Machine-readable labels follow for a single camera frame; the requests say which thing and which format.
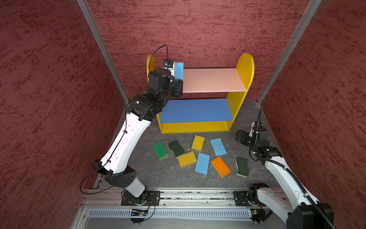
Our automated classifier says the dark green wavy sponge left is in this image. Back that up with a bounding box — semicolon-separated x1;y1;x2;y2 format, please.
168;140;185;158

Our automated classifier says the bright green sponge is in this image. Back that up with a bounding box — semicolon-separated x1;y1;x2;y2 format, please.
152;141;169;161

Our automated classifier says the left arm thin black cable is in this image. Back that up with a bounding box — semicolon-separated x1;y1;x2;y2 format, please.
79;44;169;195

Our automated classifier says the dark green wavy sponge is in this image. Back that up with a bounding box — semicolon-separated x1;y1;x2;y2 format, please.
168;140;185;158
235;156;249;177

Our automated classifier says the yellow sponge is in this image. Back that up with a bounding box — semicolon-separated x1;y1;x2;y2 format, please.
192;135;205;151
177;151;197;168

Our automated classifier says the yellow sponge front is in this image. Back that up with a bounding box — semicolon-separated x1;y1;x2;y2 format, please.
177;151;197;168

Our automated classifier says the aluminium rail frame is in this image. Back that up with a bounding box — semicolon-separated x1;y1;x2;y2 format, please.
72;189;288;229

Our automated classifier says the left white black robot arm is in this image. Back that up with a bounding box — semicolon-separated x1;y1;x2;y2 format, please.
92;68;184;198

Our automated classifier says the blue sponge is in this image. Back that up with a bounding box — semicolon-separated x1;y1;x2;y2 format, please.
210;138;227;156
174;62;184;81
195;153;210;175

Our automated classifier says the dark green wavy sponge right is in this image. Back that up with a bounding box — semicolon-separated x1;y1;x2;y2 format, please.
235;156;249;177

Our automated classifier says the yellow sponge back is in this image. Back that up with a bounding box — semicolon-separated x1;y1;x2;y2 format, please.
192;135;205;151

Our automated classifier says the orange sponge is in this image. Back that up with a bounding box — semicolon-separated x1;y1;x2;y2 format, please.
211;156;231;178

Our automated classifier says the yellow shelf with coloured boards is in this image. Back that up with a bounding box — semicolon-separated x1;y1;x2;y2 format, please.
157;53;254;134

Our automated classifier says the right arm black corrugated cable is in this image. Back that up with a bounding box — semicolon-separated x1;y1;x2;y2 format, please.
248;108;336;229

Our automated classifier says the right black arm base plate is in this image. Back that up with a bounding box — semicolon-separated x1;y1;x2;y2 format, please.
233;191;258;207

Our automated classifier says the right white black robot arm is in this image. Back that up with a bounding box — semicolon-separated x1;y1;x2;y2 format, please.
234;121;335;229

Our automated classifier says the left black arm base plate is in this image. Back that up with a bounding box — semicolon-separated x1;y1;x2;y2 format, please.
121;190;161;207

